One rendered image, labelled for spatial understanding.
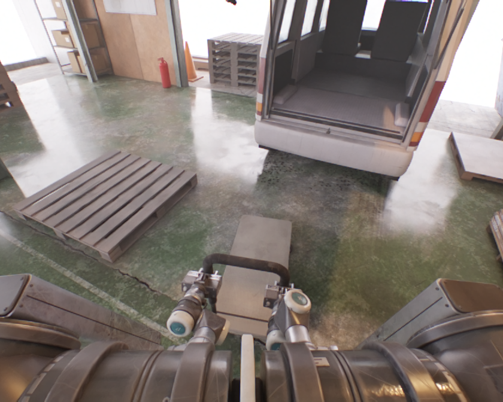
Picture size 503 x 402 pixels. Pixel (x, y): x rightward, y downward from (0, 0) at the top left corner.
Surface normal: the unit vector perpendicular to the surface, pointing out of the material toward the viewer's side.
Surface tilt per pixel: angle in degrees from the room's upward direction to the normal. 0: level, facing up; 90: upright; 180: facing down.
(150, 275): 0
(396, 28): 93
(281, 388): 14
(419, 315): 80
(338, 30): 93
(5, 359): 39
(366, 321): 0
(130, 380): 22
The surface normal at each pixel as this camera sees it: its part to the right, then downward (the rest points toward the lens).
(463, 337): -0.57, -0.62
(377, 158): -0.36, 0.56
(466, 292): 0.20, -0.74
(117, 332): 0.98, -0.14
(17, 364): 0.52, -0.83
